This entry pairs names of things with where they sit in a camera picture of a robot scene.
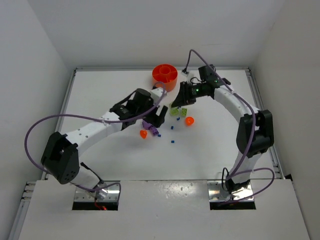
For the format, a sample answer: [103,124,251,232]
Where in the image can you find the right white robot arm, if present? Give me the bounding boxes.
[171,73,274,193]

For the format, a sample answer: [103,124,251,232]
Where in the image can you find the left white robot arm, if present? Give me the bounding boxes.
[41,87,168,192]

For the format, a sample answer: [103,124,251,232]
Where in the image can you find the purple flat lego plate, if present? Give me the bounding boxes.
[142,120,159,136]

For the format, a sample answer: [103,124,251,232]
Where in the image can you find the green lego brick upside-down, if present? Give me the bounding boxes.
[170,108,179,116]

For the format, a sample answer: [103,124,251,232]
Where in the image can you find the orange heart-shaped piece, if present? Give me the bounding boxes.
[139,129,148,139]

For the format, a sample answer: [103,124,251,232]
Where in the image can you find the orange round cone piece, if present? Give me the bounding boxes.
[185,116,195,127]

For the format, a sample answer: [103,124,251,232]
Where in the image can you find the orange divided round container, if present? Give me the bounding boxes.
[152,64,178,92]

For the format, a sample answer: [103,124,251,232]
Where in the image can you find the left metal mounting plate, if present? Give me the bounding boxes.
[74,181,121,203]

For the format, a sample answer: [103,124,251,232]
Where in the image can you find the metal mounting plate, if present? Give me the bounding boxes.
[74,181,121,203]
[207,180,254,203]

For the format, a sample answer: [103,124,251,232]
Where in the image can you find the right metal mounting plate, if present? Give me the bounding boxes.
[207,180,254,203]

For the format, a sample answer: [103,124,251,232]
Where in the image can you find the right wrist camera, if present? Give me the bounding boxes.
[180,71,195,83]

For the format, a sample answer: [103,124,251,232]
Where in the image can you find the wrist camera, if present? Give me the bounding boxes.
[150,87,167,102]
[180,71,195,83]

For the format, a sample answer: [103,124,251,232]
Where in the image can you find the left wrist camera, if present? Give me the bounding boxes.
[150,87,167,102]

